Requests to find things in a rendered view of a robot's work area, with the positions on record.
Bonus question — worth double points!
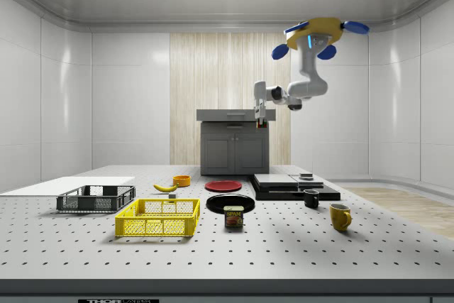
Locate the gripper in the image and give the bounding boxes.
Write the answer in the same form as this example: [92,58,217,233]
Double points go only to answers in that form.
[253,99,267,123]

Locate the white cabinet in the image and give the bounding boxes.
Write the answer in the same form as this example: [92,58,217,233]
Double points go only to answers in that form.
[200,121,270,176]

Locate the red plate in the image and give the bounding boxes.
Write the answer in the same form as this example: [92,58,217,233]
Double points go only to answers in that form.
[204,180,243,192]

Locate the black plate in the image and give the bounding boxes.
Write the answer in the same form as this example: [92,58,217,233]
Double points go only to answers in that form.
[206,194,256,214]

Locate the black mug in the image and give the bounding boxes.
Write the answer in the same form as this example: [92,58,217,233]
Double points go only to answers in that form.
[303,189,320,208]

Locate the flat-sided can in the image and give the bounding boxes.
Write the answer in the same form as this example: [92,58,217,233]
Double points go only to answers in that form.
[223,205,245,228]

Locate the banana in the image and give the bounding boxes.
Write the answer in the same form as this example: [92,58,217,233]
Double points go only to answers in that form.
[153,182,179,193]

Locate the yellow mug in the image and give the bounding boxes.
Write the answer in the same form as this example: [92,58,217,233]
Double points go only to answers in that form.
[329,203,353,231]

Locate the yellow basket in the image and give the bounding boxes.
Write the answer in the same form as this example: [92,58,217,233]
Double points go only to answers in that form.
[115,198,201,238]

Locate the dark grey basket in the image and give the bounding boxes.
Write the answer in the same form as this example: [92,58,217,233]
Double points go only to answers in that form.
[56,184,136,214]

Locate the white board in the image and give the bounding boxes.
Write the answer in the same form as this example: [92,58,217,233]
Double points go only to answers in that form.
[0,176,135,197]

